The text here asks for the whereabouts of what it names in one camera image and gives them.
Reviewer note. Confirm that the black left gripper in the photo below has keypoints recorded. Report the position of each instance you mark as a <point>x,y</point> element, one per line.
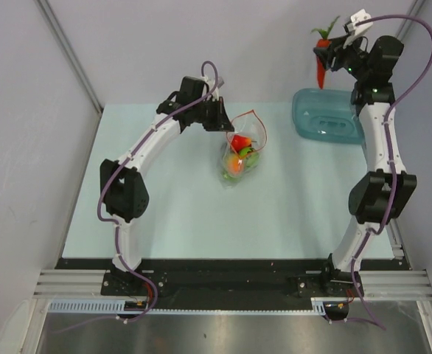
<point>221,122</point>

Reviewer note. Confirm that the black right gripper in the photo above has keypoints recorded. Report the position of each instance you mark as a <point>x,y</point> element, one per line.
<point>328,54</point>

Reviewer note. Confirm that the red toy strawberry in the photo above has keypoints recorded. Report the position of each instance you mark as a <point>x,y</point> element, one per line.
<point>239,142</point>

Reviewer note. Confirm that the clear zip bag orange zipper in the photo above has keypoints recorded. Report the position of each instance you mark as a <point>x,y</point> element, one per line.
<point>247,124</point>

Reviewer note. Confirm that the red toy fruit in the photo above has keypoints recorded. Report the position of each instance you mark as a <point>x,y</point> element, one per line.
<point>245,151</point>

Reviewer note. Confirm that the green orange toy mango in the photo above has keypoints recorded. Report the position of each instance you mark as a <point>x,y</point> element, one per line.
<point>234,164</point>

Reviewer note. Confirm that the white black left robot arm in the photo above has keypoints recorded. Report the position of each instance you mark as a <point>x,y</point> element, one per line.
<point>123,194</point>

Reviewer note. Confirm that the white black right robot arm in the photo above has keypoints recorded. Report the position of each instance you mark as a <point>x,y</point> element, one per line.
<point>383,192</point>

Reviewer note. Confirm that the teal plastic food container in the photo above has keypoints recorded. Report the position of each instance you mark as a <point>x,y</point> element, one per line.
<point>326,115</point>

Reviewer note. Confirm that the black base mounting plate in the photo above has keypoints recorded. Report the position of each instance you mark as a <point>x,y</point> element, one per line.
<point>301,278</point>

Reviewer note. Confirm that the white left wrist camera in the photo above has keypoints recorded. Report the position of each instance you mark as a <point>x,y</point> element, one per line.
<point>212,87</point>

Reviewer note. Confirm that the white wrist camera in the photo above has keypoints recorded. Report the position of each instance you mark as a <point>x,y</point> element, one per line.
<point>354,28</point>
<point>212,87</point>

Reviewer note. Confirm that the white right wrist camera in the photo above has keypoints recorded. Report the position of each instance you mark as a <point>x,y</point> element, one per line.
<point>354,28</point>

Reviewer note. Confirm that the right aluminium corner post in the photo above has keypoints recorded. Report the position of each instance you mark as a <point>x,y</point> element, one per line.
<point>383,58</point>

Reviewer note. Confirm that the aluminium corner post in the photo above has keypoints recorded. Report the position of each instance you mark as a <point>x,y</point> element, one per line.
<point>383,58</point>
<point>64,44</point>

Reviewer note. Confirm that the left aluminium corner post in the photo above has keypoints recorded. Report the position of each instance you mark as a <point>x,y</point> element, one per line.
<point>64,44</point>

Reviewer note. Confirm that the white slotted cable duct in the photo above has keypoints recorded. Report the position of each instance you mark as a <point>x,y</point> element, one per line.
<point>119,307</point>

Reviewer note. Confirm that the aluminium front rail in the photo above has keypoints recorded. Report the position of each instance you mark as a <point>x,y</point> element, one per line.
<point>378,285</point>

